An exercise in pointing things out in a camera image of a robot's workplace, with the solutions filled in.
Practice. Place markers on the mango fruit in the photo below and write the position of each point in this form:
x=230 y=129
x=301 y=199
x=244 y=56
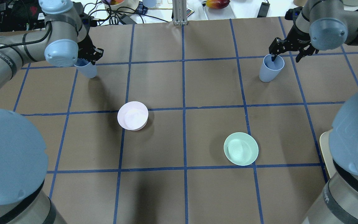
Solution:
x=217 y=4

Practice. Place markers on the pink bowl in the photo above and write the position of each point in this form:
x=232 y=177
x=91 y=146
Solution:
x=133 y=116

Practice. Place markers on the cream toaster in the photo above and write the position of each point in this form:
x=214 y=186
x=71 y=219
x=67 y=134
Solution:
x=326 y=154

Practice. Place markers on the white remote control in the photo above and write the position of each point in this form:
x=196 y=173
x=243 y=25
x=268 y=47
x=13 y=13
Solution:
x=189 y=11

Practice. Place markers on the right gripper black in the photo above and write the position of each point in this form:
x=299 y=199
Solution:
x=297 y=39

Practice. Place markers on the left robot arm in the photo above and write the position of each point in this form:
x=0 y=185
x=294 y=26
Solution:
x=64 y=43

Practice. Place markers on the black power adapter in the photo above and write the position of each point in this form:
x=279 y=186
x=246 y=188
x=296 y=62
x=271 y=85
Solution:
x=263 y=10

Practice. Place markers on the green bowl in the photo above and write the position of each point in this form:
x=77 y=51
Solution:
x=241 y=149

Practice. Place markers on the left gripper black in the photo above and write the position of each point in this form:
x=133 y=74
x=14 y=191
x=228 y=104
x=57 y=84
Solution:
x=87 y=49

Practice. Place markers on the aluminium frame post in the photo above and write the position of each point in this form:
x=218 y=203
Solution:
x=180 y=12

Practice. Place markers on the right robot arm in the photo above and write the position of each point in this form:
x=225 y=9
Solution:
x=321 y=25

